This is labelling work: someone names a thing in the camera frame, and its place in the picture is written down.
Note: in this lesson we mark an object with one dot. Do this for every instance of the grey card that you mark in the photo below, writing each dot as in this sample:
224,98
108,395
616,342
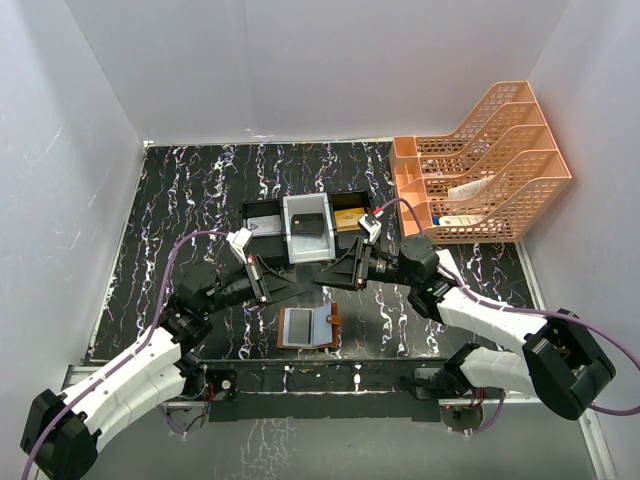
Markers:
300,326

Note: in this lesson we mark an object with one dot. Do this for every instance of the white phone box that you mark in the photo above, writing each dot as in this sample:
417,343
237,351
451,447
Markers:
447,261

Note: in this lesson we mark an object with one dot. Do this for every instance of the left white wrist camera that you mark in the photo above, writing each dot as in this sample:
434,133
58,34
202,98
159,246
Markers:
238,241

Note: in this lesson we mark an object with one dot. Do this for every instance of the black plastic bin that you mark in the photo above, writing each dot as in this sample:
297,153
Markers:
272,250

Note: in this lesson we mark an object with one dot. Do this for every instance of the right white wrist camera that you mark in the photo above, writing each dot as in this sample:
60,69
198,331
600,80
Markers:
371,225

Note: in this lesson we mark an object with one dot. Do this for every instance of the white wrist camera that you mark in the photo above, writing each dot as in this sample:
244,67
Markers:
371,225
238,241

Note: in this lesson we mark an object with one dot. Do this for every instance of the black bin with gold card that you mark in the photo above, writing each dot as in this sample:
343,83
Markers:
348,208

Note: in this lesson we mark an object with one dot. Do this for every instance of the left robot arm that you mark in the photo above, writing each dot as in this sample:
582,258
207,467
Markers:
65,432

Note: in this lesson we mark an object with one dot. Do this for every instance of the white blue item in organizer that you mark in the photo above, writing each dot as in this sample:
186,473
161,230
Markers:
457,220

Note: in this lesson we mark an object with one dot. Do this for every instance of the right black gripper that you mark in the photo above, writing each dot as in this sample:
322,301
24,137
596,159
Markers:
358,266

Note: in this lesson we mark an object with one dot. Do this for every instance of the silver credit card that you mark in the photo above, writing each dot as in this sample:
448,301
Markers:
265,226

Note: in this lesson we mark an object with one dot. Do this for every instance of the white plastic bin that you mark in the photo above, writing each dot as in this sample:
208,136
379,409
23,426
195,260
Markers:
309,249

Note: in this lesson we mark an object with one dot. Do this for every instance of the orange mesh file organizer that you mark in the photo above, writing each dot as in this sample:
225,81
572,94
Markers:
506,135

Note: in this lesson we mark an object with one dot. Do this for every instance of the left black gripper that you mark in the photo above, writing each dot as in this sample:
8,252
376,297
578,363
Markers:
257,280

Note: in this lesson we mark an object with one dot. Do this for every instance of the gold credit card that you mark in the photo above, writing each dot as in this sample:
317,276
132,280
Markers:
347,219

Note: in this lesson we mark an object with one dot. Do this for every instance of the black credit card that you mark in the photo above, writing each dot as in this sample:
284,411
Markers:
308,224

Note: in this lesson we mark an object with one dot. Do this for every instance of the brown leather card holder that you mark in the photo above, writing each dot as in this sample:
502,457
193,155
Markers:
327,324

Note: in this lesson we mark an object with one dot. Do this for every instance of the white paper in organizer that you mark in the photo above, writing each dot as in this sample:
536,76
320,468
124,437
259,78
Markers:
468,190

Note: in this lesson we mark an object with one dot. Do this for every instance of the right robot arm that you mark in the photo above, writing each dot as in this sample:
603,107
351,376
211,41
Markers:
550,356

